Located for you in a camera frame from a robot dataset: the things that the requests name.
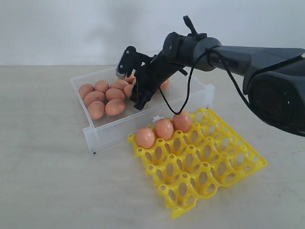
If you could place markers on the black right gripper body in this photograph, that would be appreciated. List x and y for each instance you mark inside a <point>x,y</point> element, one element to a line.
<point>151,75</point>

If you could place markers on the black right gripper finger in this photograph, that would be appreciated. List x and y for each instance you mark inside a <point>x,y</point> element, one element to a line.
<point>136,96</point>
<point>142,99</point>

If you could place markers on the brown egg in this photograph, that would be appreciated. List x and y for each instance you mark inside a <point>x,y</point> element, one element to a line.
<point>119,84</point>
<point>128,90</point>
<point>130,79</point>
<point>101,86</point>
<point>96,110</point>
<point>85,89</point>
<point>114,93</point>
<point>145,137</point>
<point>115,107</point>
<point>93,96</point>
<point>164,129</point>
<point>182,121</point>

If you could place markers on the clear plastic bin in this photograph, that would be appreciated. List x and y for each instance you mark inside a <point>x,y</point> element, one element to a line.
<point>111,131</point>

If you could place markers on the yellow plastic egg tray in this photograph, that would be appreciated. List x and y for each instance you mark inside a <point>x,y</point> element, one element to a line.
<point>193,165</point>

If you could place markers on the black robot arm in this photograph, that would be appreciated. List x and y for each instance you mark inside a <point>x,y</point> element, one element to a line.
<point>274,78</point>

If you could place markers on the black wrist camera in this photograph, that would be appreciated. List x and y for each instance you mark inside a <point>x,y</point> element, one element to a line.
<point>131,60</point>

